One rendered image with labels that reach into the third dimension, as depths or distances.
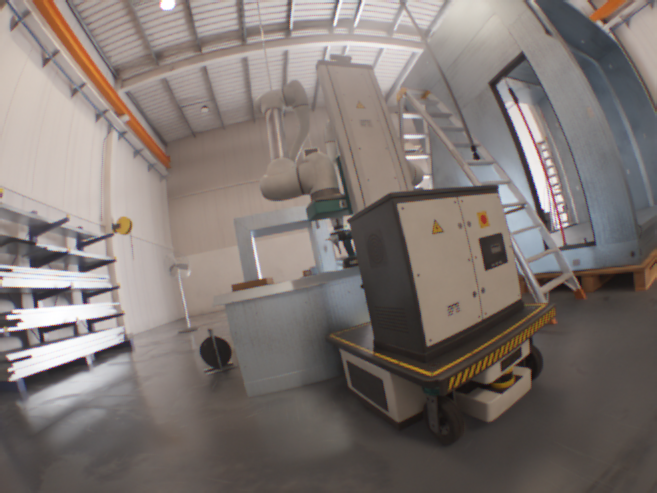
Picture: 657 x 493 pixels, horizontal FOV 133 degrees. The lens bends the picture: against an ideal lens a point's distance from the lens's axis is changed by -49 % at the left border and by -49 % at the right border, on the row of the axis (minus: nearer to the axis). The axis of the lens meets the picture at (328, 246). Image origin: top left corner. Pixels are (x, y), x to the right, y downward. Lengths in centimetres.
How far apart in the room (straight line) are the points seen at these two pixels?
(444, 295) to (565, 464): 65
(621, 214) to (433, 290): 187
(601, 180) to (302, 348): 245
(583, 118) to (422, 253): 200
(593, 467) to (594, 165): 206
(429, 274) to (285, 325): 105
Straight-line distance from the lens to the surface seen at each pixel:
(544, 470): 92
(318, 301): 171
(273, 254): 1143
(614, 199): 246
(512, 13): 310
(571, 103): 261
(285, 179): 140
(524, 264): 206
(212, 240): 1186
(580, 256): 268
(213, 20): 918
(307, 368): 177
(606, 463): 94
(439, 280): 89
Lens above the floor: 66
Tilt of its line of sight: 5 degrees up
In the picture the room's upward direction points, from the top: 12 degrees counter-clockwise
